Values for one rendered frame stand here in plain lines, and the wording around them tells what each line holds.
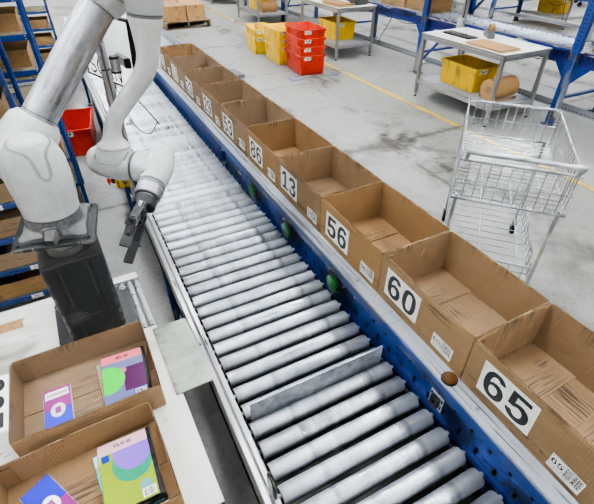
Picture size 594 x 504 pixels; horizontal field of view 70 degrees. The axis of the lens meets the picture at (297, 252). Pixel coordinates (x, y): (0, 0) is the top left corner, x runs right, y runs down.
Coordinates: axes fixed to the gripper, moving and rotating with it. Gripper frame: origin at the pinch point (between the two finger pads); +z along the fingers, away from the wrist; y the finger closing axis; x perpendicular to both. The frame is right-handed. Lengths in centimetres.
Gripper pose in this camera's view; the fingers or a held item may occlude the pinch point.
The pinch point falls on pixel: (127, 251)
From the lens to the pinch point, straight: 144.2
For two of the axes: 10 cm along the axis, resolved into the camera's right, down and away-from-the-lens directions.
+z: -1.5, 8.9, -4.3
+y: -2.7, 3.9, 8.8
